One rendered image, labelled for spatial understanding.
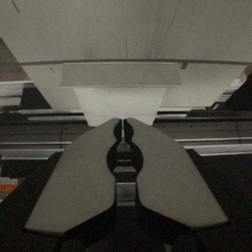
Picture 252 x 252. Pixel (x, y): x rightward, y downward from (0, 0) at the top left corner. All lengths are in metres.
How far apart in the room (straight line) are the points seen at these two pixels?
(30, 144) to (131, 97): 0.37
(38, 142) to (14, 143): 0.06
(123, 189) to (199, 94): 0.12
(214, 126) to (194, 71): 0.37
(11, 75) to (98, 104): 0.11
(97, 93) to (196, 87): 0.09
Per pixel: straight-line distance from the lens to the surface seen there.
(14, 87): 0.26
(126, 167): 0.41
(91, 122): 0.25
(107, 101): 0.20
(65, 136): 0.48
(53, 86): 0.18
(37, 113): 0.24
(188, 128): 0.50
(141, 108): 0.21
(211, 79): 0.18
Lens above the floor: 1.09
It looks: 20 degrees down
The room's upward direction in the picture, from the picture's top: 178 degrees clockwise
